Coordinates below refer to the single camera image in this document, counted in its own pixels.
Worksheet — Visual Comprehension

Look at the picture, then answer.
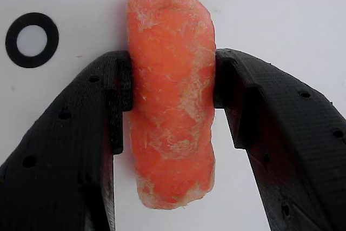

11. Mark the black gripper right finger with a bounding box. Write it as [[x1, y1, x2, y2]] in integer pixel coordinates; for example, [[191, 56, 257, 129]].
[[213, 48, 346, 231]]

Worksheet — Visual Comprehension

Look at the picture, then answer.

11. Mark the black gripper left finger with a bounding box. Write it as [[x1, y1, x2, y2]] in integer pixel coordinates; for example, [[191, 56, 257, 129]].
[[0, 50, 134, 231]]

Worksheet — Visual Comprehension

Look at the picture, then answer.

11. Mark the orange carrot piece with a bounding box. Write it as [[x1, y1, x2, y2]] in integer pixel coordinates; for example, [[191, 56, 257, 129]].
[[126, 0, 218, 210]]

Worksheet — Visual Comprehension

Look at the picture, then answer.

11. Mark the small black ring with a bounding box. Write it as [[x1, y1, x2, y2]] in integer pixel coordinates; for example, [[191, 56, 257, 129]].
[[5, 12, 59, 69]]

